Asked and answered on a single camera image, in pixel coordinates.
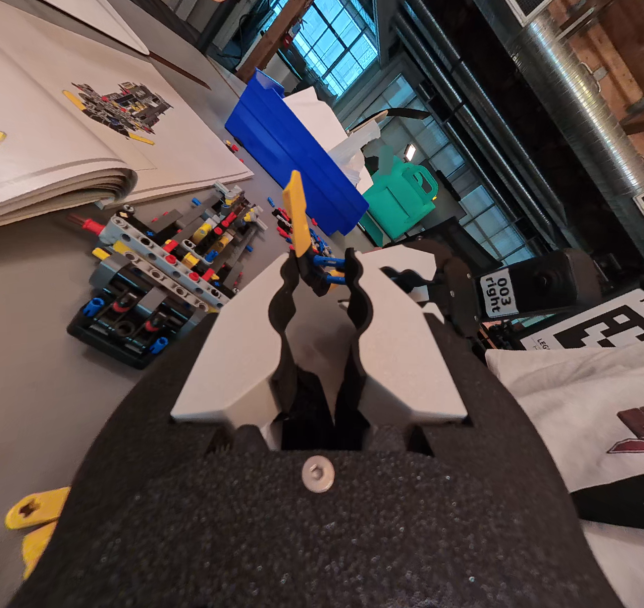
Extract black lanyard strap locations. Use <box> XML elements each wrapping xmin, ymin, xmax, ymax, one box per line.
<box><xmin>570</xmin><ymin>476</ymin><xmax>644</xmax><ymax>532</ymax></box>

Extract person's white printed shirt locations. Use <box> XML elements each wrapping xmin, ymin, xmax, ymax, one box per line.
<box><xmin>484</xmin><ymin>342</ymin><xmax>644</xmax><ymax>608</ymax></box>

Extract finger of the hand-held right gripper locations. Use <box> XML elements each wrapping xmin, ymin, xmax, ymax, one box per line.
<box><xmin>409</xmin><ymin>285</ymin><xmax>447</xmax><ymax>322</ymax></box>
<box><xmin>360</xmin><ymin>244</ymin><xmax>438</xmax><ymax>288</ymax></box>

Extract pile of red blue lego pins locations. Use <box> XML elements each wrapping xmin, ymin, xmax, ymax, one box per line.
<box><xmin>271</xmin><ymin>196</ymin><xmax>335</xmax><ymax>259</ymax></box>

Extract instruction booklet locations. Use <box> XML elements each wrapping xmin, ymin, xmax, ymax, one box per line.
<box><xmin>0</xmin><ymin>0</ymin><xmax>256</xmax><ymax>228</ymax></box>

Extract blue plastic bin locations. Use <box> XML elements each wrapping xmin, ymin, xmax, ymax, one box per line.
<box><xmin>223</xmin><ymin>67</ymin><xmax>371</xmax><ymax>238</ymax></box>

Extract yellow lego panel piece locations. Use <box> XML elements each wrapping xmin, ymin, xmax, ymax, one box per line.
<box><xmin>281</xmin><ymin>170</ymin><xmax>314</xmax><ymax>259</ymax></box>

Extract framed black white marker sign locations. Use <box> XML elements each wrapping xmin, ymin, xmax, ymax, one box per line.
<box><xmin>517</xmin><ymin>288</ymin><xmax>644</xmax><ymax>353</ymax></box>

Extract pile of yellow lego pieces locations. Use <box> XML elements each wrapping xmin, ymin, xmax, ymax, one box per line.
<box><xmin>4</xmin><ymin>485</ymin><xmax>72</xmax><ymax>583</ymax></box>

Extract silver ventilation duct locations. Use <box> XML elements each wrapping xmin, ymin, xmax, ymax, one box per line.
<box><xmin>505</xmin><ymin>9</ymin><xmax>644</xmax><ymax>219</ymax></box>

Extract teal plastic case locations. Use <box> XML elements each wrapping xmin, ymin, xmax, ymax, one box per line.
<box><xmin>359</xmin><ymin>144</ymin><xmax>439</xmax><ymax>248</ymax></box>

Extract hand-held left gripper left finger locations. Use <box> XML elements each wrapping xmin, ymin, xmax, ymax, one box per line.
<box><xmin>170</xmin><ymin>253</ymin><xmax>292</xmax><ymax>450</ymax></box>

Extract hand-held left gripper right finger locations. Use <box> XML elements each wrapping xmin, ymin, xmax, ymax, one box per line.
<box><xmin>343</xmin><ymin>247</ymin><xmax>470</xmax><ymax>425</ymax></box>

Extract white paper sheets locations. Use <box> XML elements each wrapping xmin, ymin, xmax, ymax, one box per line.
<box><xmin>281</xmin><ymin>86</ymin><xmax>381</xmax><ymax>197</ymax></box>

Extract lego car chassis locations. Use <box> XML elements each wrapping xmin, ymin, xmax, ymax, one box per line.
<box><xmin>67</xmin><ymin>180</ymin><xmax>268</xmax><ymax>371</ymax></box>

